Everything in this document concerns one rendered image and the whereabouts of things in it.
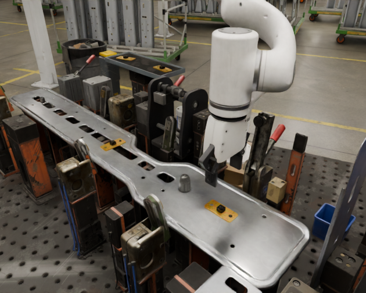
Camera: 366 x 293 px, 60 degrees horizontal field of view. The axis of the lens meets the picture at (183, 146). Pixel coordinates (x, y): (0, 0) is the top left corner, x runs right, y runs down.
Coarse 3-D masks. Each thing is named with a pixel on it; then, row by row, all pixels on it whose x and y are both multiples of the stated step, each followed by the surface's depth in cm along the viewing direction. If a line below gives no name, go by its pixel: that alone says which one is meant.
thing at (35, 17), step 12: (24, 0) 384; (36, 0) 388; (36, 12) 391; (36, 24) 396; (36, 36) 404; (36, 48) 414; (48, 48) 420; (48, 60) 425; (48, 72) 429; (36, 84) 438; (48, 84) 436
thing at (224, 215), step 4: (212, 200) 82; (208, 204) 81; (216, 204) 81; (220, 204) 81; (208, 208) 80; (212, 208) 80; (216, 208) 80; (224, 208) 78; (228, 208) 80; (216, 212) 79; (220, 212) 78; (224, 212) 79; (228, 212) 79; (232, 212) 79; (220, 216) 77; (224, 216) 77; (228, 216) 77; (232, 216) 77; (236, 216) 77; (228, 220) 76; (232, 220) 76
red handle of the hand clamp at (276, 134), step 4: (280, 124) 87; (276, 128) 88; (280, 128) 87; (284, 128) 87; (276, 132) 87; (280, 132) 87; (272, 136) 86; (276, 136) 86; (280, 136) 87; (272, 140) 86; (276, 140) 86; (268, 144) 86; (272, 144) 86; (268, 148) 85; (268, 152) 86; (256, 160) 85; (256, 164) 84; (252, 168) 84
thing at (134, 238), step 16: (144, 224) 71; (128, 240) 66; (144, 240) 66; (160, 240) 70; (128, 256) 67; (144, 256) 68; (160, 256) 72; (128, 272) 71; (144, 272) 70; (160, 272) 76; (128, 288) 73; (144, 288) 75; (160, 288) 79
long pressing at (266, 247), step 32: (32, 96) 145; (64, 128) 117; (96, 128) 117; (96, 160) 100; (128, 160) 99; (160, 192) 86; (192, 192) 86; (224, 192) 86; (192, 224) 75; (224, 224) 75; (256, 224) 75; (288, 224) 75; (224, 256) 67; (256, 256) 67; (288, 256) 68
